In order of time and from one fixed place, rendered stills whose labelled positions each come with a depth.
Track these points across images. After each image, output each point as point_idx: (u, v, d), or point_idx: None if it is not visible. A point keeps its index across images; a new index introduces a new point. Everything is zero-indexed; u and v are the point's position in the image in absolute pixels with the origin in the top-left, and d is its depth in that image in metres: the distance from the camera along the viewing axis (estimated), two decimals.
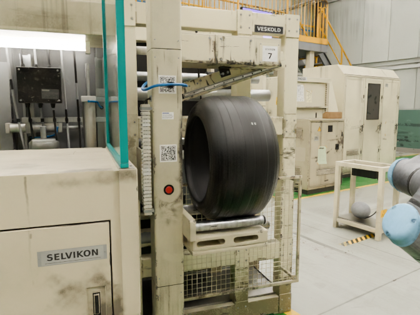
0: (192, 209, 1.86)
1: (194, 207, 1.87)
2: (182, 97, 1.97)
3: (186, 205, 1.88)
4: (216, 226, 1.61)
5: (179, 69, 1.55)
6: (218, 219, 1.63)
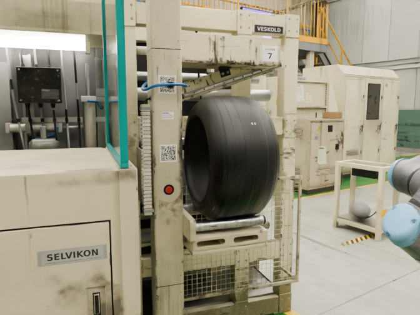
0: (192, 209, 1.86)
1: (194, 207, 1.87)
2: (182, 97, 1.97)
3: (186, 205, 1.88)
4: (216, 226, 1.61)
5: (179, 69, 1.55)
6: (218, 219, 1.63)
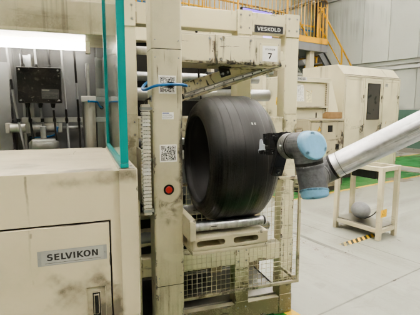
0: (192, 209, 1.86)
1: (194, 207, 1.87)
2: (182, 97, 1.97)
3: (186, 205, 1.88)
4: (216, 226, 1.61)
5: (179, 69, 1.55)
6: (218, 219, 1.63)
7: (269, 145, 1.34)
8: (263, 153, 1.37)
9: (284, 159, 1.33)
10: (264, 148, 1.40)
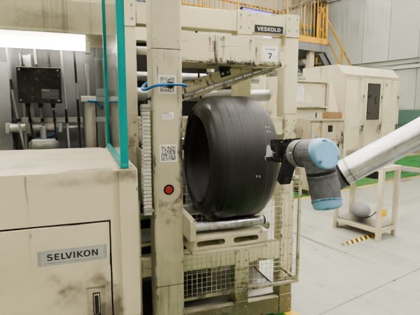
0: None
1: None
2: (182, 97, 1.97)
3: (187, 213, 1.86)
4: None
5: (179, 69, 1.55)
6: (219, 229, 1.63)
7: (277, 152, 1.28)
8: (270, 160, 1.31)
9: (293, 166, 1.27)
10: (272, 155, 1.34)
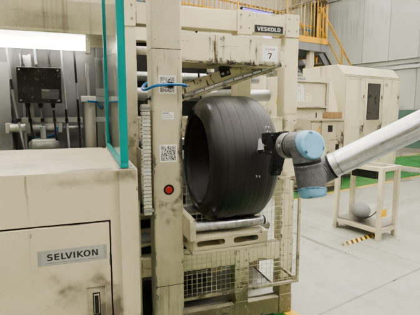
0: None
1: None
2: (182, 97, 1.97)
3: (187, 213, 1.86)
4: None
5: (179, 69, 1.55)
6: (219, 229, 1.63)
7: (267, 144, 1.35)
8: (262, 152, 1.38)
9: (283, 158, 1.34)
10: (263, 147, 1.41)
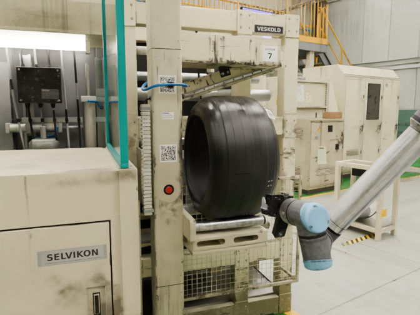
0: (190, 204, 1.89)
1: (192, 204, 1.90)
2: (182, 97, 1.97)
3: None
4: (214, 219, 1.63)
5: (179, 69, 1.55)
6: None
7: (271, 207, 1.34)
8: (265, 214, 1.37)
9: None
10: (267, 207, 1.40)
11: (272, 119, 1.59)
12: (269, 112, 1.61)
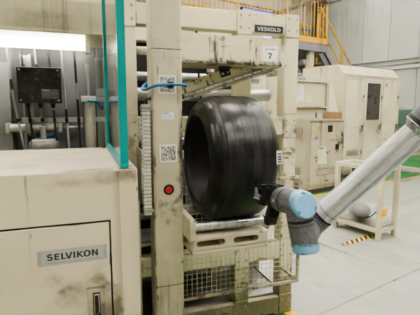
0: (192, 213, 1.87)
1: (194, 212, 1.87)
2: (182, 97, 1.97)
3: (187, 208, 1.86)
4: (215, 229, 1.63)
5: (179, 69, 1.55)
6: (220, 224, 1.62)
7: (263, 196, 1.40)
8: (257, 203, 1.43)
9: None
10: (259, 197, 1.46)
11: (280, 164, 1.55)
12: (279, 155, 1.54)
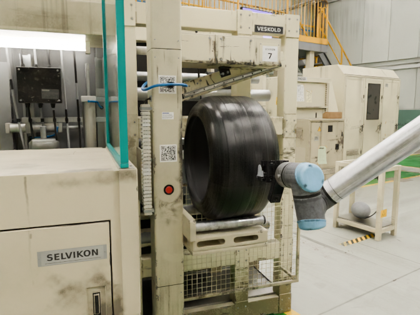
0: None
1: (193, 212, 1.89)
2: (182, 97, 1.97)
3: (187, 212, 1.86)
4: None
5: (179, 69, 1.55)
6: (219, 229, 1.62)
7: (267, 172, 1.36)
8: (261, 180, 1.38)
9: (282, 186, 1.35)
10: (262, 174, 1.42)
11: None
12: None
